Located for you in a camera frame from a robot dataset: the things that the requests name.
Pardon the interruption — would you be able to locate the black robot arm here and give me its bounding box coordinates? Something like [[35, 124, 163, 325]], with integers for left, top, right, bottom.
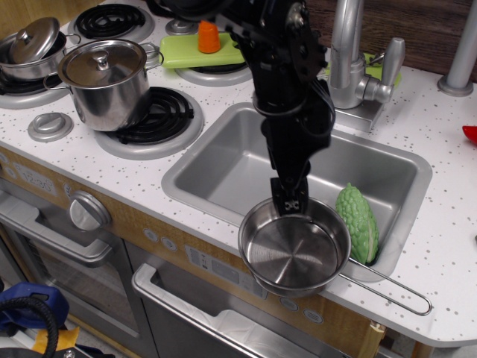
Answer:
[[147, 1, 335, 216]]

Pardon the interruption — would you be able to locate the grey stove knob front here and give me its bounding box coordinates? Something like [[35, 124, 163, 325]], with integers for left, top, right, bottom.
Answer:
[[28, 112, 74, 142]]

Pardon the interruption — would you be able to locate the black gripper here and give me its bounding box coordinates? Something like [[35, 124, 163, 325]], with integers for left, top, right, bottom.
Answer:
[[261, 80, 335, 216]]

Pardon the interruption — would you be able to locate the grey toy sink basin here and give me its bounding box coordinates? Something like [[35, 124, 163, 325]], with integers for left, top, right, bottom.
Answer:
[[162, 103, 432, 282]]

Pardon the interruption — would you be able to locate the small steel pot with lid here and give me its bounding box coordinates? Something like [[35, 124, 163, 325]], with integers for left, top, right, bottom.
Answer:
[[1, 17, 82, 81]]

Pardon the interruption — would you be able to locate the silver oven dial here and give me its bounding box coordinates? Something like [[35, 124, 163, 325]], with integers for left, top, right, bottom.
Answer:
[[67, 190, 112, 231]]

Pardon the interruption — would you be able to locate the steel saucepan with wire handle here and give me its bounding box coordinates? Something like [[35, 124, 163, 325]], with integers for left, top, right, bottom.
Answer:
[[238, 198, 432, 316]]

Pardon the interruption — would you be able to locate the front left black burner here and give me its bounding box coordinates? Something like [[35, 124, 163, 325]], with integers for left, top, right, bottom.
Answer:
[[1, 72, 69, 110]]

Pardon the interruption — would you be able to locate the silver toy faucet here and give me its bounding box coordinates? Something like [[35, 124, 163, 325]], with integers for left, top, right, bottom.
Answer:
[[328, 0, 405, 133]]

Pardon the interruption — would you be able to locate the grey stove knob rear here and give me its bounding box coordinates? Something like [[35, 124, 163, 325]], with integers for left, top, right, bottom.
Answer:
[[165, 19, 198, 36]]

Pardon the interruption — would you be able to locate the grey stove knob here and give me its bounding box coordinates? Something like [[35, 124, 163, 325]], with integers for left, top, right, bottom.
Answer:
[[28, 112, 74, 142], [165, 19, 198, 36]]

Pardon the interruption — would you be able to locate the grey pole with base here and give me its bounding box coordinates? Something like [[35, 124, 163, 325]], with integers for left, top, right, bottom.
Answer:
[[437, 1, 476, 97]]

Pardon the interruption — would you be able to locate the dishwasher door with handle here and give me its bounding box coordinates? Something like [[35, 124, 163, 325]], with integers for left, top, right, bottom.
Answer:
[[127, 241, 359, 357]]

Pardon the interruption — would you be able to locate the front right black burner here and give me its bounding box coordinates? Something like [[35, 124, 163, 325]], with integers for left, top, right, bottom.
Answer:
[[95, 87, 204, 160]]

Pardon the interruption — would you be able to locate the large steel pot with lid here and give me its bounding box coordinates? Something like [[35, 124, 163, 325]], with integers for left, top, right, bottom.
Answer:
[[55, 39, 161, 132]]

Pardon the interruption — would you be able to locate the orange toy carrot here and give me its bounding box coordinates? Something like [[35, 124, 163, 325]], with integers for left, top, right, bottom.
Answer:
[[198, 21, 221, 54]]

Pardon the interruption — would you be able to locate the blue clamp with black hose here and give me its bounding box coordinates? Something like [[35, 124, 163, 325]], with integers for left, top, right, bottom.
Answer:
[[1, 283, 86, 357]]

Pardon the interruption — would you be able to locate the black burner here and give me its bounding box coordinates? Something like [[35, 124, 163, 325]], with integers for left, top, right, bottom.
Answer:
[[1, 72, 69, 110], [68, 3, 155, 43], [95, 87, 204, 160]]

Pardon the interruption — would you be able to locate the green bitter melon toy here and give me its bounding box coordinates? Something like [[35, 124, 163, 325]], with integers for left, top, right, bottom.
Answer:
[[335, 183, 379, 265]]

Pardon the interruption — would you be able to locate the oven door with handle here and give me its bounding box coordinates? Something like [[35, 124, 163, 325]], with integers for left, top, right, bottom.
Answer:
[[1, 180, 158, 357]]

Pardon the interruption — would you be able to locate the rear left black burner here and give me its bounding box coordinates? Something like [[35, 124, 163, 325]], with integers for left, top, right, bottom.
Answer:
[[68, 3, 155, 43]]

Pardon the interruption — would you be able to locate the red toy pepper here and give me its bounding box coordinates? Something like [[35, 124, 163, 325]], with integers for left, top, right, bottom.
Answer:
[[462, 125, 477, 145]]

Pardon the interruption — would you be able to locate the green cutting board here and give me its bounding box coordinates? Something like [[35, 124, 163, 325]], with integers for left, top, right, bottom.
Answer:
[[159, 33, 244, 69]]

